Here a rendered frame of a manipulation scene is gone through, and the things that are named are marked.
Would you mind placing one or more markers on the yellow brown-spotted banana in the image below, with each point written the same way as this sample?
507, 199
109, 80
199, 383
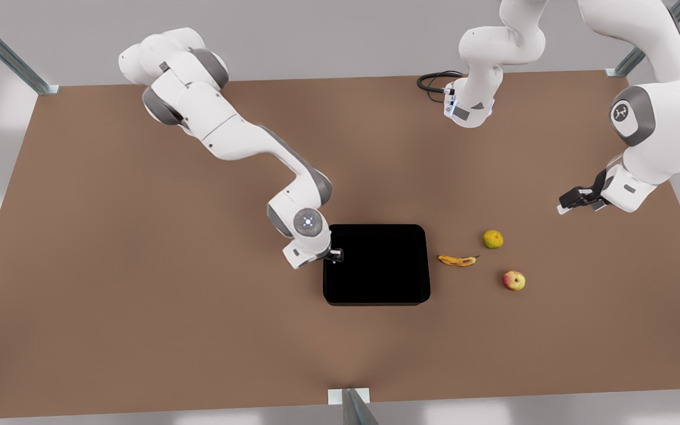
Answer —
457, 260

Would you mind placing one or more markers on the black square tray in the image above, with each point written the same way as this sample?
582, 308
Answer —
376, 264

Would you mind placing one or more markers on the yellow-green orange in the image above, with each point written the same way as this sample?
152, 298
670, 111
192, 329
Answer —
493, 239

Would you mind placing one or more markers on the red-yellow apple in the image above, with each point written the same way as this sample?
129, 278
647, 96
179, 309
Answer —
513, 280

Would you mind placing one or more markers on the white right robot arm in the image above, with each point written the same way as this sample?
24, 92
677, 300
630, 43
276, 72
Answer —
228, 127

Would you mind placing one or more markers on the silver frame post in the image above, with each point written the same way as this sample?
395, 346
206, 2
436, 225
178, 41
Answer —
3, 53
352, 404
650, 41

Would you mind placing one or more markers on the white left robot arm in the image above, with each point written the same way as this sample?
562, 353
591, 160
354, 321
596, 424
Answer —
664, 88

